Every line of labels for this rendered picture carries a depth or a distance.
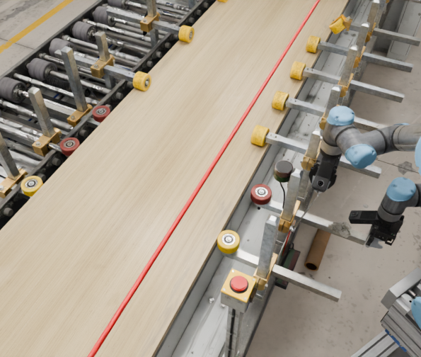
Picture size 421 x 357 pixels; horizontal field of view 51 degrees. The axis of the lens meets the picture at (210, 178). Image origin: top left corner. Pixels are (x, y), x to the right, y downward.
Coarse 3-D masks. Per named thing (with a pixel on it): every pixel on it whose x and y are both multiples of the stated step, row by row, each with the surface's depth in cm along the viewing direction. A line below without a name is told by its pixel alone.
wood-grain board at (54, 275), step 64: (256, 0) 266; (320, 0) 266; (192, 64) 223; (256, 64) 224; (128, 128) 193; (192, 128) 193; (64, 192) 170; (128, 192) 170; (192, 192) 170; (0, 256) 151; (64, 256) 151; (128, 256) 152; (192, 256) 152; (0, 320) 137; (64, 320) 137; (128, 320) 137
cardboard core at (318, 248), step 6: (318, 234) 256; (324, 234) 255; (318, 240) 253; (324, 240) 253; (312, 246) 252; (318, 246) 250; (324, 246) 252; (312, 252) 248; (318, 252) 248; (306, 258) 249; (312, 258) 245; (318, 258) 246; (306, 264) 249; (312, 264) 251; (318, 264) 245; (312, 270) 248
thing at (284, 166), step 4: (276, 164) 149; (280, 164) 149; (284, 164) 149; (288, 164) 149; (276, 168) 148; (280, 168) 148; (284, 168) 148; (288, 168) 148; (284, 172) 147; (288, 172) 147; (280, 184) 155; (288, 184) 151; (284, 192) 157; (284, 196) 158; (284, 200) 160
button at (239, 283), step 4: (236, 276) 110; (240, 276) 110; (232, 280) 110; (236, 280) 110; (240, 280) 110; (244, 280) 110; (232, 284) 109; (236, 284) 109; (240, 284) 109; (244, 284) 109; (236, 288) 108; (240, 288) 108; (244, 288) 108
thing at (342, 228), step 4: (328, 224) 164; (332, 224) 165; (336, 224) 164; (340, 224) 164; (344, 224) 164; (348, 224) 164; (332, 228) 163; (336, 228) 164; (340, 228) 163; (344, 228) 163; (348, 228) 164; (336, 232) 162; (340, 232) 162; (344, 232) 162; (348, 232) 162; (344, 236) 162
